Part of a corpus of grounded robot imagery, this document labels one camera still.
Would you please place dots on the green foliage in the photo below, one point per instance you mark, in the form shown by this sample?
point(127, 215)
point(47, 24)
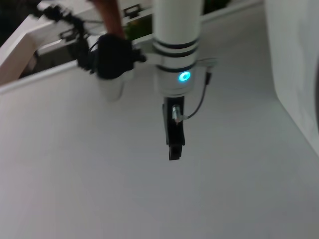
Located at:
point(139, 28)

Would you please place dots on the right robot arm silver white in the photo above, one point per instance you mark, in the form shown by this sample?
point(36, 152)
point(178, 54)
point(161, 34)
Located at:
point(174, 25)

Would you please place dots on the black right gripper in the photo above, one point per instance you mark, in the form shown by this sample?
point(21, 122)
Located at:
point(175, 132)

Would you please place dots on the white rounded panel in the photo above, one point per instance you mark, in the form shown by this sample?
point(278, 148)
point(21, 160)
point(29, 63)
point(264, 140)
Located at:
point(296, 62)

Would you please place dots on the white frame structure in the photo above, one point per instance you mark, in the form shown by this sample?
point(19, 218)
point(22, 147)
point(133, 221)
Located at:
point(32, 37)

